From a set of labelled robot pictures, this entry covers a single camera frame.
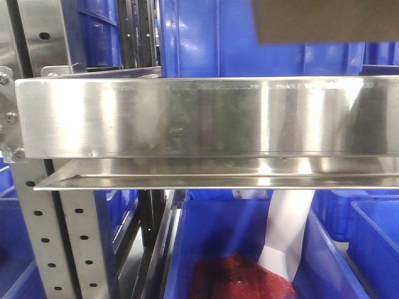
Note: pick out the blue bin upper left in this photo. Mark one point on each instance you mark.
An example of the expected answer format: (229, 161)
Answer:
(92, 34)

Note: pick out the brown cardboard box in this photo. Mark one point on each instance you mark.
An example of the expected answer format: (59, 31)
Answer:
(279, 22)

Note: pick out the stainless steel shelf rail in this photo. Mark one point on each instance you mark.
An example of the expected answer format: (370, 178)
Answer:
(159, 133)

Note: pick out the perforated steel shelf upright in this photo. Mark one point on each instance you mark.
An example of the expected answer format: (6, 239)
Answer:
(63, 227)

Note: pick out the red mesh bag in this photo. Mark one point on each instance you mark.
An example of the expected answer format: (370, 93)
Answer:
(236, 276)

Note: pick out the blue bin with red mesh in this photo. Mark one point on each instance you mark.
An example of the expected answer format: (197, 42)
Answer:
(218, 228)

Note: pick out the blue bin lower right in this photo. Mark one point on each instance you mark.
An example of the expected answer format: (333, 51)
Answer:
(367, 220)

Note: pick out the blue bin on upper shelf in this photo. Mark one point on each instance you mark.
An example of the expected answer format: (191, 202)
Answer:
(218, 39)

